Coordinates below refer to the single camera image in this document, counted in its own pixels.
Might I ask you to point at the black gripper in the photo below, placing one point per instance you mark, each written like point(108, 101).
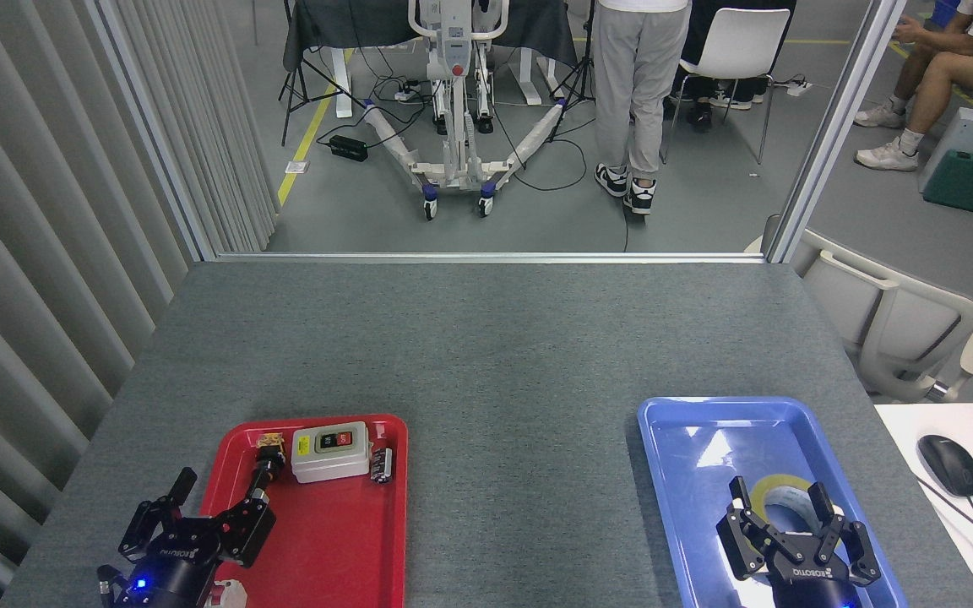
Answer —
point(170, 583)
point(807, 591)

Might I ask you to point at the yellow tape roll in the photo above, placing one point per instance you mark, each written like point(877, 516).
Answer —
point(778, 480)

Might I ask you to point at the white red connector block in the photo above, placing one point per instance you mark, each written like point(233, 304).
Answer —
point(229, 595)

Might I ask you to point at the black orange push button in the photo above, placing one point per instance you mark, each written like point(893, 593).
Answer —
point(274, 456)

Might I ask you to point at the blue plastic tray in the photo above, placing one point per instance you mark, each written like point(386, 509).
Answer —
point(706, 456)

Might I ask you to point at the red plastic tray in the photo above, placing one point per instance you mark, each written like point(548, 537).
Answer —
point(343, 540)

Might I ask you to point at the black computer mouse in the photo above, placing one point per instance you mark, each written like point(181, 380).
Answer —
point(951, 466)

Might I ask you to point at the small silver electrical component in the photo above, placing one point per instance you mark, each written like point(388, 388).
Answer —
point(382, 466)

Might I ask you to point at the pale grey office chair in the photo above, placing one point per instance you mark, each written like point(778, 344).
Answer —
point(909, 329)

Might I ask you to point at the white floor plate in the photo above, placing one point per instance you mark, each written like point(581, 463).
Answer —
point(297, 167)

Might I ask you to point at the black power adapter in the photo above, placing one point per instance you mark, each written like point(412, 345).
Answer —
point(349, 149)

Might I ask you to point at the black light stand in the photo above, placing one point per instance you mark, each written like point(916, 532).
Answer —
point(290, 84)

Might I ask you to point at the white power strip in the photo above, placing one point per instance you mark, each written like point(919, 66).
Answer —
point(800, 87)
point(406, 93)

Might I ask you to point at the person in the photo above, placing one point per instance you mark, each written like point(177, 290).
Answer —
point(706, 25)
point(634, 84)
point(951, 76)

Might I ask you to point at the white plastic chair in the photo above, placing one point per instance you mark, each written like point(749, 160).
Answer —
point(748, 51)

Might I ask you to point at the black tripod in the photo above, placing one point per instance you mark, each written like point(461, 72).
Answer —
point(575, 80)

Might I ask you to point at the table with black cloth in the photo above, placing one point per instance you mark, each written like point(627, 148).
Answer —
point(368, 21)

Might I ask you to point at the white stand on wheels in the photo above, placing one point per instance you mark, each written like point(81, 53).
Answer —
point(455, 51)

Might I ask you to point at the blue crate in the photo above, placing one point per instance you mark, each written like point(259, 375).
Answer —
point(947, 8)

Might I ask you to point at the grey switch box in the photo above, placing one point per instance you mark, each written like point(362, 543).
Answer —
point(330, 464)

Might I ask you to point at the silver rail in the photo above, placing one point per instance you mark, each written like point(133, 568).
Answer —
point(486, 257)

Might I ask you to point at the silver post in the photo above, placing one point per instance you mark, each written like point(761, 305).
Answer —
point(149, 127)
point(833, 135)

